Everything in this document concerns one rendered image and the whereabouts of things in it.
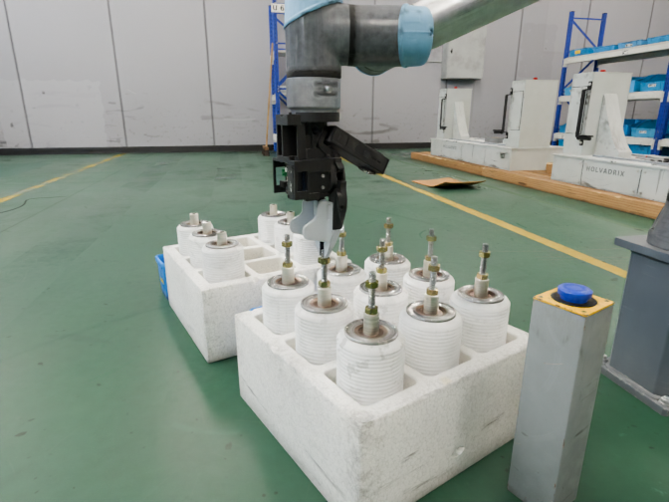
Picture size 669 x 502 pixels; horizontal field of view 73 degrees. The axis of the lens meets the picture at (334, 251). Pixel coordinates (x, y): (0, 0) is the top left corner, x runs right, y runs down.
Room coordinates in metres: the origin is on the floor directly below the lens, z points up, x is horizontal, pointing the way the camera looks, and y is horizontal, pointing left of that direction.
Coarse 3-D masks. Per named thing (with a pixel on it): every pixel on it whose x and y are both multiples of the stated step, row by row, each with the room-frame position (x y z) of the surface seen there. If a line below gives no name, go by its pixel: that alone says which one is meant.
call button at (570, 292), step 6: (558, 288) 0.54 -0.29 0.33; (564, 288) 0.54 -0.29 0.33; (570, 288) 0.54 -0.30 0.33; (576, 288) 0.54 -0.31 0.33; (582, 288) 0.54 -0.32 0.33; (588, 288) 0.54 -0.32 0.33; (564, 294) 0.53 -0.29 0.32; (570, 294) 0.52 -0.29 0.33; (576, 294) 0.52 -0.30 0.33; (582, 294) 0.52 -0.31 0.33; (588, 294) 0.52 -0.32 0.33; (564, 300) 0.53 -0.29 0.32; (570, 300) 0.53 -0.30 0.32; (576, 300) 0.52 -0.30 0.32; (582, 300) 0.52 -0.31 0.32
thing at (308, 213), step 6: (324, 198) 0.68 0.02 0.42; (306, 204) 0.67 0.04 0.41; (312, 204) 0.68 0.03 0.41; (306, 210) 0.67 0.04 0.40; (312, 210) 0.68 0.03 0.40; (300, 216) 0.67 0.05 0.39; (306, 216) 0.67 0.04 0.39; (312, 216) 0.68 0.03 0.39; (294, 222) 0.66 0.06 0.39; (300, 222) 0.67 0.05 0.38; (306, 222) 0.67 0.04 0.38; (294, 228) 0.66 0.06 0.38; (300, 228) 0.67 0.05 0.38; (318, 246) 0.67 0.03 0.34
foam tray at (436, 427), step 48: (240, 336) 0.76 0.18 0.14; (288, 336) 0.69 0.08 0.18; (528, 336) 0.69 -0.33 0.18; (240, 384) 0.78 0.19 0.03; (288, 384) 0.61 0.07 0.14; (432, 384) 0.55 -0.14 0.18; (480, 384) 0.59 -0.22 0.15; (288, 432) 0.62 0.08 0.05; (336, 432) 0.50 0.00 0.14; (384, 432) 0.49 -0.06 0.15; (432, 432) 0.54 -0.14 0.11; (480, 432) 0.60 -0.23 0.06; (336, 480) 0.50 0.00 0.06; (384, 480) 0.49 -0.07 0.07; (432, 480) 0.54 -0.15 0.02
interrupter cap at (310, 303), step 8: (312, 296) 0.69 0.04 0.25; (336, 296) 0.69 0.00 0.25; (304, 304) 0.66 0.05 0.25; (312, 304) 0.66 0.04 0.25; (336, 304) 0.66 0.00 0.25; (344, 304) 0.66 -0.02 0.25; (312, 312) 0.63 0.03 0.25; (320, 312) 0.63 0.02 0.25; (328, 312) 0.63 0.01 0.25; (336, 312) 0.63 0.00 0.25
